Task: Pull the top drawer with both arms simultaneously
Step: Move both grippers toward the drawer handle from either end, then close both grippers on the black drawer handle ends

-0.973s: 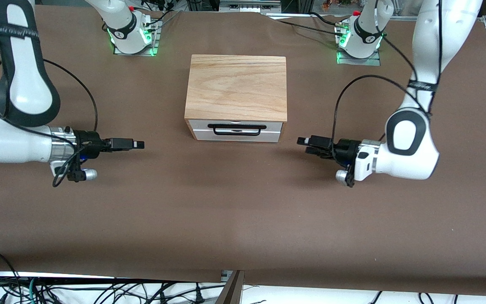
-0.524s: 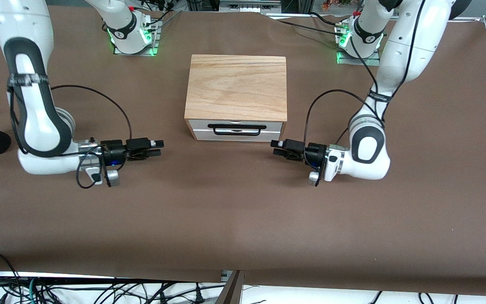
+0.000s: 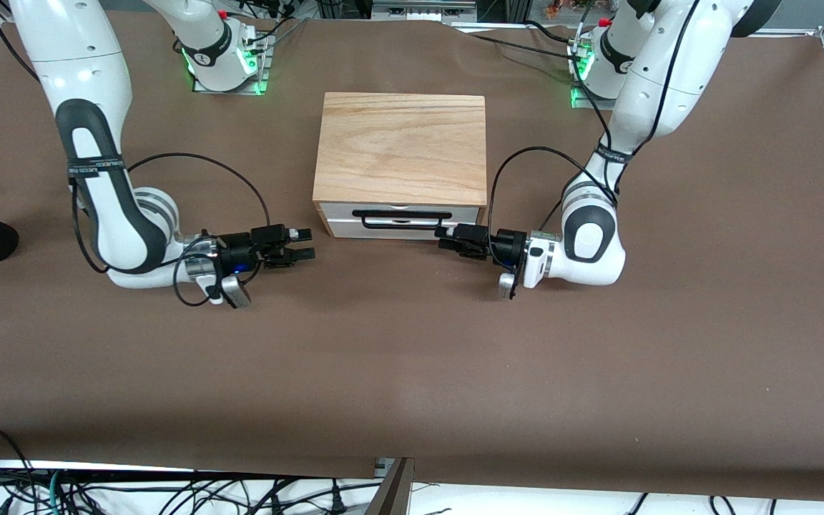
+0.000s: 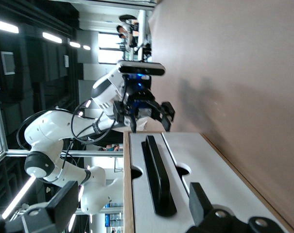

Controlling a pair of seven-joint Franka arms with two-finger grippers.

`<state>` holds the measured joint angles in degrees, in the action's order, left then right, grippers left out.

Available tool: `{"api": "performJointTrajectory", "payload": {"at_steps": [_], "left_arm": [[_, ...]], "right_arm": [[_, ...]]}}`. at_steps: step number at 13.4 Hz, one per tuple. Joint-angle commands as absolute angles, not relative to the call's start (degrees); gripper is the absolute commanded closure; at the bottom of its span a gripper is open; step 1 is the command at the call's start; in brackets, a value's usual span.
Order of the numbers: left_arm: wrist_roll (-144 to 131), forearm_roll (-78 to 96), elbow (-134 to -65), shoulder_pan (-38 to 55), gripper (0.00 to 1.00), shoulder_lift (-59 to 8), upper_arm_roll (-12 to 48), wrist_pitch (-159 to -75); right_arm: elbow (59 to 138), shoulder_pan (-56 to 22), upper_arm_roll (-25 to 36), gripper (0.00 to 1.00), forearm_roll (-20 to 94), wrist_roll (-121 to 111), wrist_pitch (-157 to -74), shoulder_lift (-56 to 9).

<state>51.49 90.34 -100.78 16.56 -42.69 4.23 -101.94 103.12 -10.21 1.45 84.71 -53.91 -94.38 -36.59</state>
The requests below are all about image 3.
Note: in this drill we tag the wooden drawer cabinet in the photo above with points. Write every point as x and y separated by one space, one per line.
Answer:
401 146

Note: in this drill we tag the metal base plate green light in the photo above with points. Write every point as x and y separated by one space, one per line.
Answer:
258 68
582 79

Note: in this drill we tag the brown table cover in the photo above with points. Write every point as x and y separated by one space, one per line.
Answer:
412 357

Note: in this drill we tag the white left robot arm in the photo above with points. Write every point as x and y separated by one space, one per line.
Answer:
659 86

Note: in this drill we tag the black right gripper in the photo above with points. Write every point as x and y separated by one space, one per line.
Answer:
239 248

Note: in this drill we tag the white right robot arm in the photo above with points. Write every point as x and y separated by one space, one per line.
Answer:
83 57

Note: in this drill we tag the grey metal bracket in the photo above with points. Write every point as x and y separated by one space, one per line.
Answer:
383 468

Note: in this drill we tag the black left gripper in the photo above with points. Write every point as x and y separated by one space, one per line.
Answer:
506 244

